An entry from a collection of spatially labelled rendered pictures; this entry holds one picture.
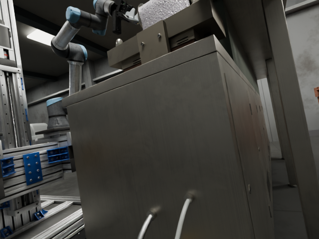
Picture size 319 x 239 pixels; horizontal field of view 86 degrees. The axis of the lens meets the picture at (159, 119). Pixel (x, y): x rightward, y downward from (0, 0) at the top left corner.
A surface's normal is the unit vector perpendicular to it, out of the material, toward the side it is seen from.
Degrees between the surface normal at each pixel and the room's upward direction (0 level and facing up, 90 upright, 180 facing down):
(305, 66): 90
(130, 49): 90
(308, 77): 90
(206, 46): 90
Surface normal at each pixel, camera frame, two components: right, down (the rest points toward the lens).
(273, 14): -0.54, 0.06
